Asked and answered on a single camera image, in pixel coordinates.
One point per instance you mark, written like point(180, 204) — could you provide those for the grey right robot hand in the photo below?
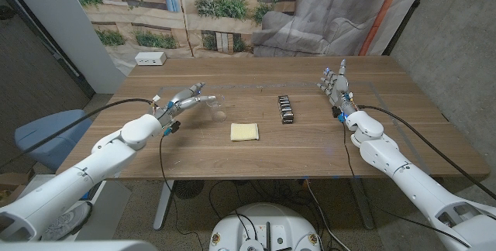
point(340, 88)

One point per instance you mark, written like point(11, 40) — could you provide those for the printed fabric backdrop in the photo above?
point(232, 30)

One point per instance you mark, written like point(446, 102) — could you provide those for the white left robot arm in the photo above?
point(77, 173)

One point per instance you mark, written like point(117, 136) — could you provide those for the white power strip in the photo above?
point(150, 58)

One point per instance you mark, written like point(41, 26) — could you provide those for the white floor board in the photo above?
point(112, 212)

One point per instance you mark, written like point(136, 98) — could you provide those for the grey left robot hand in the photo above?
point(180, 102)

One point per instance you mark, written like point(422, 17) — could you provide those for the brown cardboard box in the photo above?
point(9, 189)

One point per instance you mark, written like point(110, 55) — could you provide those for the wooden table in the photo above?
point(271, 154)

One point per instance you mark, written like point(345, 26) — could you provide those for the white table leg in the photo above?
point(162, 208)

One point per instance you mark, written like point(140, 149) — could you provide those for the black round floor fan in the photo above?
point(188, 189)

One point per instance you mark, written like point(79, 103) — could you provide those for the white robot chest cover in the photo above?
point(77, 246)

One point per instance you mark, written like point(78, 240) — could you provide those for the yellow sponge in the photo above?
point(244, 131)

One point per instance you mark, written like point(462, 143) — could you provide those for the clear glass beaker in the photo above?
point(219, 115)

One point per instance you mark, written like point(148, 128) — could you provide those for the blue-grey padded chair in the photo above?
point(46, 142)

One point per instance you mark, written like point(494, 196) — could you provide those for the black silver battery row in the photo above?
point(286, 109)

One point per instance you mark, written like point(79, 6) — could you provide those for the grey table leg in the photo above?
point(362, 204)

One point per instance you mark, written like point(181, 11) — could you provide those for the grey sneaker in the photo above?
point(69, 220)

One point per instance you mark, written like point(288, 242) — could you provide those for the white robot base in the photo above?
point(263, 224)

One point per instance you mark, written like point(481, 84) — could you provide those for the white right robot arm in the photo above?
point(418, 189)

